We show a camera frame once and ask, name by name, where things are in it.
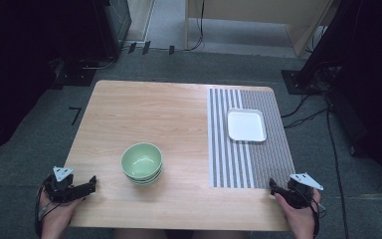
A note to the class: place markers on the black cabinet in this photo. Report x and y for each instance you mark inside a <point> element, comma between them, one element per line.
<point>116,23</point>

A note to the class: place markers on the beige wooden furniture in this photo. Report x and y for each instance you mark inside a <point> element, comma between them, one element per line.
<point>298,26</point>

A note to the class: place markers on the black stand base plate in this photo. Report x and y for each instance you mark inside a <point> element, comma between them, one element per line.
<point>300,83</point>
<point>74,74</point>

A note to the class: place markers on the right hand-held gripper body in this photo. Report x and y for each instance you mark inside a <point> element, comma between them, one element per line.
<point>303,192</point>

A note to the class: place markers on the black curtain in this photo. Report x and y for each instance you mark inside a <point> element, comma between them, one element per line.
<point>20,66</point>
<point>371,83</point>

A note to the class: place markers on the striped grey placemat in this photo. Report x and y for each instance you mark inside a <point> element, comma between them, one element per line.
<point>268,166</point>

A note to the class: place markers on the green bowl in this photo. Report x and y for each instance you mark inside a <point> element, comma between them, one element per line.
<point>141,161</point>
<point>153,183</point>
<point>157,178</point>

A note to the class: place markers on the person's left hand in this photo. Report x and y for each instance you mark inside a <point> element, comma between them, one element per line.
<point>58,215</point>

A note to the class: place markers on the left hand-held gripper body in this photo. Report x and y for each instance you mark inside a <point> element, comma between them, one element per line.
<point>61,189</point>

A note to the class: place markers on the white square plate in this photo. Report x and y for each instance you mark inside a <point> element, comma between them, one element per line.
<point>246,125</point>

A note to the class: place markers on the person's right hand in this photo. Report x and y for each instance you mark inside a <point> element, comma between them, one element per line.
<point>300,220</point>

